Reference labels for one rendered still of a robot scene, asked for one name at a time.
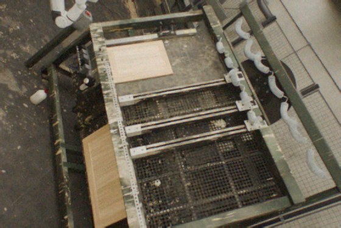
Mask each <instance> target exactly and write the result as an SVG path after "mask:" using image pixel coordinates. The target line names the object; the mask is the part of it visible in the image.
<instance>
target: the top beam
mask: <svg viewBox="0 0 341 228"><path fill-rule="evenodd" d="M202 11H203V19H204V20H205V23H206V25H207V27H208V30H209V32H210V34H211V36H212V38H213V41H214V43H215V45H216V43H217V42H220V39H221V38H222V39H221V42H222V44H223V47H224V48H225V50H224V51H226V52H223V53H219V54H220V58H221V59H222V62H223V64H224V66H225V68H226V70H227V73H229V72H230V70H232V69H235V68H237V67H238V66H239V65H238V64H237V62H236V60H235V58H234V56H233V53H232V51H231V49H230V47H229V45H228V43H227V41H226V38H225V36H224V34H223V29H222V27H221V25H220V23H219V20H218V19H217V17H216V14H215V13H214V10H213V8H212V7H211V5H204V6H203V7H202ZM228 53H229V55H228ZM227 56H228V57H229V58H230V59H231V61H232V63H233V67H235V68H233V67H230V68H227V66H226V65H225V62H224V59H225V58H227ZM237 69H238V68H237ZM240 84H241V85H238V86H234V85H233V86H234V88H235V90H236V93H237V95H238V96H239V99H240V101H241V97H240V93H242V92H243V90H244V87H245V90H244V92H246V93H247V96H248V97H251V95H252V93H251V91H250V89H249V87H248V84H247V82H246V80H240ZM242 85H244V86H242ZM252 111H254V112H255V115H256V117H259V116H260V117H261V115H262V113H261V111H260V109H259V107H257V108H253V110H252ZM254 132H255V134H256V136H257V138H258V140H259V142H260V145H261V146H262V149H263V151H264V153H265V156H266V157H267V160H268V161H269V164H270V166H271V168H272V171H273V173H274V175H275V177H276V179H277V182H278V184H279V186H280V189H281V191H282V192H283V195H284V197H285V196H287V197H288V198H289V200H290V203H291V207H294V206H298V205H301V204H303V203H304V202H305V201H306V200H305V198H304V196H303V194H302V192H301V190H300V187H299V186H298V184H297V181H296V180H295V178H294V175H293V174H292V171H291V169H290V167H289V165H288V163H287V161H286V159H285V157H284V155H283V152H282V150H281V149H280V147H279V145H278V143H277V141H276V139H275V137H274V134H273V132H272V130H271V128H270V126H269V127H265V128H262V129H256V130H254ZM291 207H290V208H291Z"/></svg>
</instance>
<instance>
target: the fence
mask: <svg viewBox="0 0 341 228"><path fill-rule="evenodd" d="M187 30H188V31H189V32H186V33H184V30H179V31H176V32H177V34H176V35H169V36H164V37H158V36H157V34H152V35H143V36H138V37H130V38H122V39H117V40H108V41H105V44H106V48H107V47H112V46H120V45H129V44H134V43H142V42H147V41H155V40H163V39H168V38H176V37H184V36H188V35H196V33H197V31H196V29H195V31H194V32H191V31H190V30H193V29H187Z"/></svg>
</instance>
